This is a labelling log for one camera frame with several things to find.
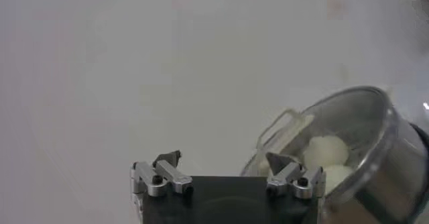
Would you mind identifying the white steamed baozi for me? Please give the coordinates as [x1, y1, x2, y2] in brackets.
[321, 164, 356, 196]
[303, 135, 350, 171]

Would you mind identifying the stainless steel steamer basket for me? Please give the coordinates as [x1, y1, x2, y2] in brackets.
[239, 86, 429, 224]

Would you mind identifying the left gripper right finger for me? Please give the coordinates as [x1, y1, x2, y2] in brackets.
[265, 152, 326, 200]

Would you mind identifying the round glass lid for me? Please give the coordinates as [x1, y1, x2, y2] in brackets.
[239, 85, 402, 213]

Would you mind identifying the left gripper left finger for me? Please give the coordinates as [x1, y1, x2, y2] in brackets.
[129, 150, 194, 198]

